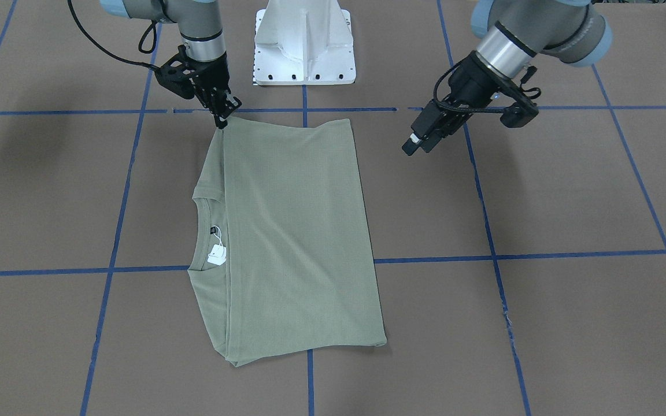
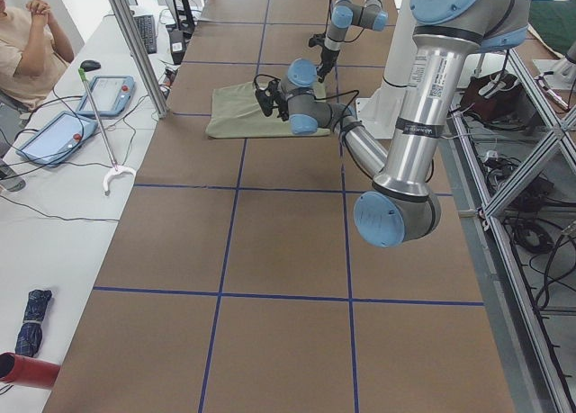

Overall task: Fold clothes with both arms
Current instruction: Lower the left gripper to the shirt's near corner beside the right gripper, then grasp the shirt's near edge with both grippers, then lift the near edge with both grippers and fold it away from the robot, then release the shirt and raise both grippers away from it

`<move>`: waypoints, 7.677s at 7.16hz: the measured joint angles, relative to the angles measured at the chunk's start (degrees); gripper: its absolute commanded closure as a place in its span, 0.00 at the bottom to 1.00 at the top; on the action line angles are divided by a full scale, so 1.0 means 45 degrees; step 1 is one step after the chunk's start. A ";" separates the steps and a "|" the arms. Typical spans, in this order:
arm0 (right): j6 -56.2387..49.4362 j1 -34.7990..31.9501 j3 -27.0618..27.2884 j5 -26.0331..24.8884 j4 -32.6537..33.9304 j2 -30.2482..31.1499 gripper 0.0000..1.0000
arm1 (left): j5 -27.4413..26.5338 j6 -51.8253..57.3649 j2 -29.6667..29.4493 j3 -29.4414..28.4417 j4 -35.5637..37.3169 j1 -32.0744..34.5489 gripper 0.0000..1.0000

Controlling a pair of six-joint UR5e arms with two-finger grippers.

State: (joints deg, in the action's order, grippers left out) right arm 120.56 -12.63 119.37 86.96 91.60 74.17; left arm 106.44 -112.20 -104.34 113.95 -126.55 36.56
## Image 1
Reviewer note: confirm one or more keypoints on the white paper size tag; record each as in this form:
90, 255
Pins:
217, 255

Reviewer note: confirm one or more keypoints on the olive green long-sleeve shirt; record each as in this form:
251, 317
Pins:
287, 204

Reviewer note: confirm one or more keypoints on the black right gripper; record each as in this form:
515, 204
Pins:
213, 74

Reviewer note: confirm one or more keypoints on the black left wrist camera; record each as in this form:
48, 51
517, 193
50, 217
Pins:
524, 109

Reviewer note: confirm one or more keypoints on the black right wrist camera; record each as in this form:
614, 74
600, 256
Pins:
176, 74

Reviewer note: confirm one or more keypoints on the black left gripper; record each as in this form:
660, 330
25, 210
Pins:
472, 85

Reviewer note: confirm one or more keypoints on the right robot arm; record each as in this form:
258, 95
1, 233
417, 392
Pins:
198, 22

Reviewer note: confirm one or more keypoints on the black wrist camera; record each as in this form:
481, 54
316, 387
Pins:
524, 109
176, 74

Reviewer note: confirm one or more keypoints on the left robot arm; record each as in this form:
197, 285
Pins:
512, 33

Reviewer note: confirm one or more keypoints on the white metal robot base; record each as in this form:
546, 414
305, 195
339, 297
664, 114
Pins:
303, 43

